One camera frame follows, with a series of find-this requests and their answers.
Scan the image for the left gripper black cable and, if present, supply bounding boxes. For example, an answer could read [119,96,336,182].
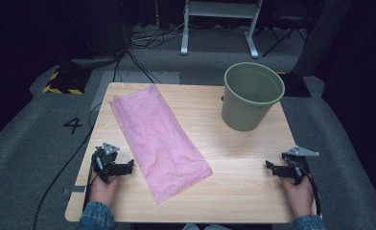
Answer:
[82,156,102,212]

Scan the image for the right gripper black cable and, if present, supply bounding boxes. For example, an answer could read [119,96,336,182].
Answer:
[299,166,323,217]

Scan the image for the long black floor cable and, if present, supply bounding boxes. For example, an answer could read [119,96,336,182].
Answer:
[32,102,104,230]

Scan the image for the grey round stand foot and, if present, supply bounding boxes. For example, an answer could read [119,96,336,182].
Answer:
[70,55,121,69]

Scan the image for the grey curtain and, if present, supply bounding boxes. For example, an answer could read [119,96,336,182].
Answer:
[292,0,353,78]

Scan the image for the green plastic bin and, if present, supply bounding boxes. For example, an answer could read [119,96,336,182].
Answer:
[221,61,286,132]

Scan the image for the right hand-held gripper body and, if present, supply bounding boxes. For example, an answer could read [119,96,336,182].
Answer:
[281,145,320,187]

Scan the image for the black base with yellow edge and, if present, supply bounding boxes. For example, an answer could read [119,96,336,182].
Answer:
[276,71,313,99]

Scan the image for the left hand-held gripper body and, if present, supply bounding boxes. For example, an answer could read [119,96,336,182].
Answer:
[91,142,121,185]

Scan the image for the person's right hand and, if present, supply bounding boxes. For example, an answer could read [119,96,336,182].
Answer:
[279,175,315,219]

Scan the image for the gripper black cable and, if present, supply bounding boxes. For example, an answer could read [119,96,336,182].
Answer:
[82,156,102,212]
[299,166,323,217]

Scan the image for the black tripod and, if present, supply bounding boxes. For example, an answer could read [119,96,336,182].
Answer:
[261,12,309,58]

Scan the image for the white metal stand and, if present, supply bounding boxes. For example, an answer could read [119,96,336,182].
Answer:
[179,0,264,59]

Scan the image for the yellow black striped base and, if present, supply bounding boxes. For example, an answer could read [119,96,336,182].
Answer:
[41,66,93,96]

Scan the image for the grey tape strip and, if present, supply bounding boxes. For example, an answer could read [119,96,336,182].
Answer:
[62,185,88,196]

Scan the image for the pink plastic bag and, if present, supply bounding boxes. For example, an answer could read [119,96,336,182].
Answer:
[108,83,214,205]

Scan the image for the person's legs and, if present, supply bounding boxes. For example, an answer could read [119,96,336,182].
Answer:
[181,222,232,230]

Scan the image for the bundle of floor cables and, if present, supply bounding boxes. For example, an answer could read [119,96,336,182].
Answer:
[128,22,190,51]

